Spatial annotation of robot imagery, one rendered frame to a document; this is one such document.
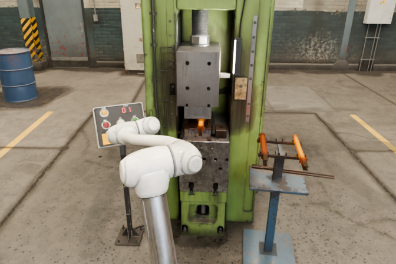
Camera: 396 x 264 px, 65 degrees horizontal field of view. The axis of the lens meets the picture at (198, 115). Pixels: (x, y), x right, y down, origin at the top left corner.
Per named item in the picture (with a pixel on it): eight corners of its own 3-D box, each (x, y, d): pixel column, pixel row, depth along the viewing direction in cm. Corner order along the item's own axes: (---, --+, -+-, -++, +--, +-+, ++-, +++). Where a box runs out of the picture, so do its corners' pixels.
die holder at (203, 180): (227, 192, 247) (230, 142, 230) (179, 191, 248) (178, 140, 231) (224, 157, 299) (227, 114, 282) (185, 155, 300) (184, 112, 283)
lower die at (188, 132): (210, 138, 236) (210, 127, 233) (184, 137, 237) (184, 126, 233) (210, 116, 275) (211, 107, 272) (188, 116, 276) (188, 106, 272)
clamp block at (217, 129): (226, 138, 236) (227, 130, 233) (215, 138, 236) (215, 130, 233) (225, 131, 247) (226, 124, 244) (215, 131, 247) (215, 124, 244)
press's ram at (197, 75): (230, 107, 226) (233, 52, 211) (177, 106, 227) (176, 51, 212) (227, 90, 265) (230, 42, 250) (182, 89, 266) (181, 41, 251)
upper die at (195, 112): (211, 119, 230) (211, 107, 227) (184, 118, 231) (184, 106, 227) (211, 100, 269) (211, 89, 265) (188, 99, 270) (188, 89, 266)
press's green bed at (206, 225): (224, 238, 265) (227, 192, 247) (180, 236, 266) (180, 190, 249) (222, 197, 316) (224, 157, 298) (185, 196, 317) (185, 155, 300)
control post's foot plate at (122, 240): (139, 246, 255) (139, 238, 252) (113, 245, 256) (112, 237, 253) (145, 227, 275) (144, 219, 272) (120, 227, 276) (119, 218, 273)
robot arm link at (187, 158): (190, 134, 136) (160, 139, 131) (208, 146, 120) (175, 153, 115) (192, 162, 139) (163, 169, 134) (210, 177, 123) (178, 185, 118)
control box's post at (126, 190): (132, 238, 264) (121, 121, 223) (127, 238, 264) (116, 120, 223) (133, 234, 267) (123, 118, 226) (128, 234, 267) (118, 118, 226)
